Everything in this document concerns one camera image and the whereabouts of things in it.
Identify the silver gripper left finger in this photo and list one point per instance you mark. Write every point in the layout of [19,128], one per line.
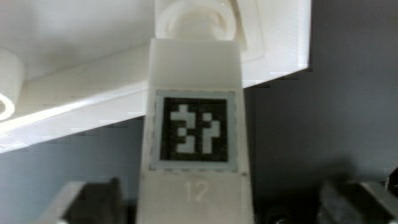
[88,204]

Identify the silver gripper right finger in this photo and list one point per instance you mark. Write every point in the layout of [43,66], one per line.
[356,203]

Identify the white square table top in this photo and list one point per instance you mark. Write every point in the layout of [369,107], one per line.
[75,52]

